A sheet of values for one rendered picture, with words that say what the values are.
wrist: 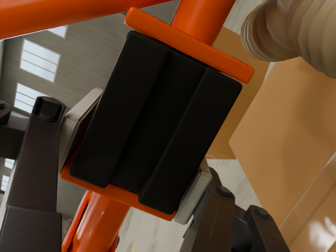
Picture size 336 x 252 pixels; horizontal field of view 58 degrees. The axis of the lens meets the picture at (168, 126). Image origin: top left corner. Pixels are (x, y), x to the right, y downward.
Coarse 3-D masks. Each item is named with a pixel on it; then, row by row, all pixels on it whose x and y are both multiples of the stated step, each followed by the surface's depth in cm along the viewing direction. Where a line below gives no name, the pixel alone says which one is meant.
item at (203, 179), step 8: (200, 168) 15; (208, 168) 15; (200, 176) 14; (208, 176) 14; (192, 184) 14; (200, 184) 14; (208, 184) 14; (184, 192) 15; (192, 192) 14; (200, 192) 14; (184, 200) 15; (192, 200) 15; (176, 208) 15; (184, 208) 15; (192, 208) 15; (176, 216) 15; (184, 216) 15
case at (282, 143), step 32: (288, 64) 33; (256, 96) 37; (288, 96) 30; (320, 96) 25; (256, 128) 34; (288, 128) 27; (320, 128) 23; (256, 160) 30; (288, 160) 25; (320, 160) 22; (256, 192) 28; (288, 192) 24; (320, 192) 20; (288, 224) 22; (320, 224) 19
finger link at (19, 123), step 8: (64, 112) 16; (8, 120) 12; (16, 120) 13; (24, 120) 13; (0, 128) 12; (8, 128) 12; (16, 128) 12; (24, 128) 12; (0, 136) 12; (8, 136) 12; (16, 136) 12; (0, 144) 12; (8, 144) 12; (16, 144) 12; (0, 152) 12; (8, 152) 12; (16, 152) 12
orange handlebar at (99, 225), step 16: (192, 0) 13; (208, 0) 13; (224, 0) 13; (176, 16) 14; (192, 16) 13; (208, 16) 13; (224, 16) 14; (192, 32) 13; (208, 32) 13; (80, 208) 20; (96, 208) 16; (112, 208) 16; (128, 208) 17; (80, 224) 17; (96, 224) 16; (112, 224) 16; (64, 240) 17; (80, 240) 17; (96, 240) 16; (112, 240) 17
